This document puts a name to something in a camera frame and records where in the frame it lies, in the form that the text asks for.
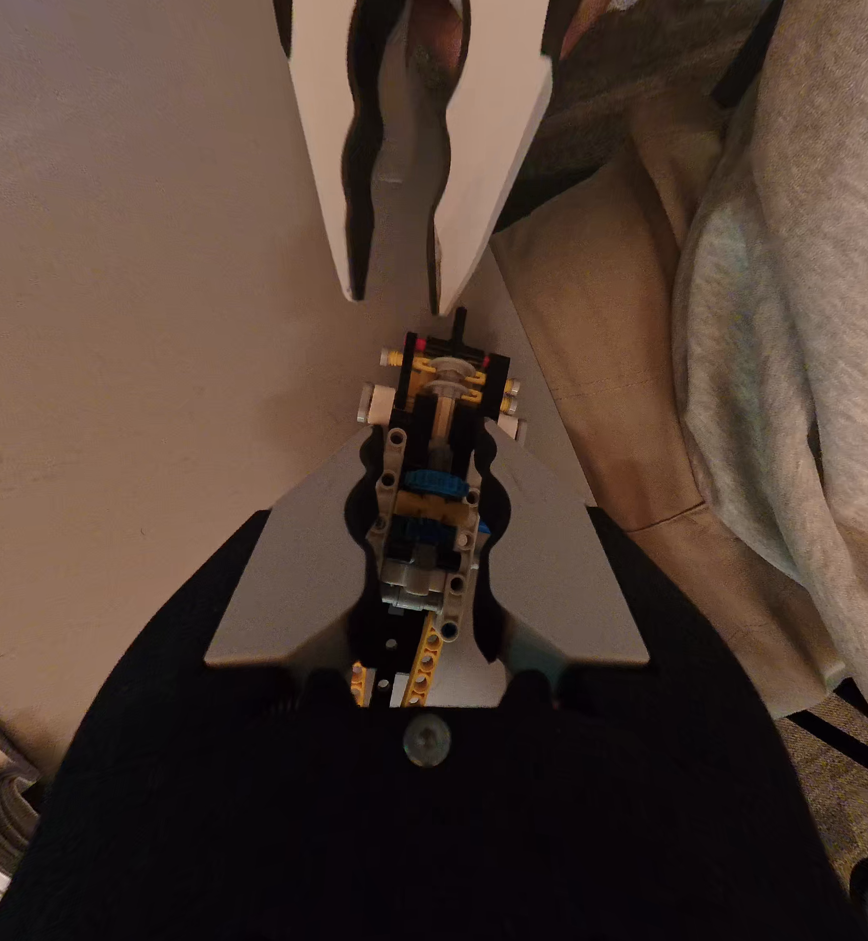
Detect person's right hand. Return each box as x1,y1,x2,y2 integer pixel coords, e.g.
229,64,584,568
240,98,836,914
408,0,472,100

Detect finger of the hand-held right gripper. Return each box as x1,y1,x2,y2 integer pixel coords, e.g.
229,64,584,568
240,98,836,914
427,0,556,319
287,0,409,302

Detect person's beige pants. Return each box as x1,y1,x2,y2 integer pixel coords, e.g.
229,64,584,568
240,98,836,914
489,96,850,720

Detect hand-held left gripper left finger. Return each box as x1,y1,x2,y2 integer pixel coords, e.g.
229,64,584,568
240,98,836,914
205,426,380,673

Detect person's grey sweatshirt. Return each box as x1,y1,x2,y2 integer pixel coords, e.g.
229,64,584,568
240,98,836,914
671,0,868,751

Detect lego technic vehicle assembly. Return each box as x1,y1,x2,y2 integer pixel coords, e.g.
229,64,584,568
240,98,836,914
349,307,529,710

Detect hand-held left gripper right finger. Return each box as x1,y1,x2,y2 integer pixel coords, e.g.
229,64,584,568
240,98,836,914
476,419,653,676

